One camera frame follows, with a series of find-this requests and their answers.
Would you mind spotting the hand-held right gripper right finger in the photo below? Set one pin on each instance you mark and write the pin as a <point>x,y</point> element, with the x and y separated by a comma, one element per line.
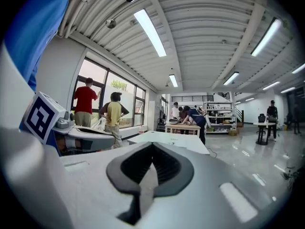
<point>202,199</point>

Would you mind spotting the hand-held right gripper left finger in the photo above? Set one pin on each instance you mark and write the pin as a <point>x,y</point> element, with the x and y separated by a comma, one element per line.
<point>95,187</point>

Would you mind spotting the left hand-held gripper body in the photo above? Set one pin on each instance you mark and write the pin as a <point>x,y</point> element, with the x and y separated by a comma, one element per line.
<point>43,118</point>

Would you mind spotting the white rectangular table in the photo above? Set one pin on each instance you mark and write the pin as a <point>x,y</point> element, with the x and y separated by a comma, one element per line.
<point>166,139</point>

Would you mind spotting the cardboard box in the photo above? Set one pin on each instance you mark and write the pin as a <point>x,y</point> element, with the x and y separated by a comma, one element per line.
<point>232,132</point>

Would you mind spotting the white plastic jug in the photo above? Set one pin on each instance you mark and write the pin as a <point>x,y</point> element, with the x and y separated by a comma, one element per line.
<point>142,129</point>

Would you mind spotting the wooden work table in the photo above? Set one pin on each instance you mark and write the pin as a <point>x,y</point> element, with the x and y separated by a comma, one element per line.
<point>183,127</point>

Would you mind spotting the metal shelf rack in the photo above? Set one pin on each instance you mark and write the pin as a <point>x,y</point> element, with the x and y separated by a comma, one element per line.
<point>220,118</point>

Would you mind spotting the large black-framed window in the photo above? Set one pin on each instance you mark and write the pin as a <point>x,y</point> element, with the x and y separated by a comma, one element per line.
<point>119,85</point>

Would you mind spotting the black cart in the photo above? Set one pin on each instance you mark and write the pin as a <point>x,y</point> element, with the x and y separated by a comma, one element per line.
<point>161,124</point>

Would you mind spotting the person's blue shirt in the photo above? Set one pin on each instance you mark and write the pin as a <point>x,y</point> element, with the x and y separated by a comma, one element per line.
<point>35,30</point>

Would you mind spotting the black staircase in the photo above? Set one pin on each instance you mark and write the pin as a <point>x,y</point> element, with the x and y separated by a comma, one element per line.
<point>239,113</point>

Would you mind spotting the round white table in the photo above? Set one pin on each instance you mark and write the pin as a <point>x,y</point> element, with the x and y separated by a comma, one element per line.
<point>263,124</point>

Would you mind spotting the black office chair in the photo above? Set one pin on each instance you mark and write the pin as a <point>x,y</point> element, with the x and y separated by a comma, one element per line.
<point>261,119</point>

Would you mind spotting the black balcony railing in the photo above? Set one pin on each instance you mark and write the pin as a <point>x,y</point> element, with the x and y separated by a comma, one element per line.
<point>192,98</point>

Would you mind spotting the long ceiling light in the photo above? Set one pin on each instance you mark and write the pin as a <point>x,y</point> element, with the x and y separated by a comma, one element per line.
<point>231,78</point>
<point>150,32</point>
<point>299,68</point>
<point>173,80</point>
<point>267,37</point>
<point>287,90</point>
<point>271,85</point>

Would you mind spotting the dome ceiling camera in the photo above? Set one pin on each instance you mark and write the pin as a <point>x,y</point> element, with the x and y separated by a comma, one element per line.
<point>111,23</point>

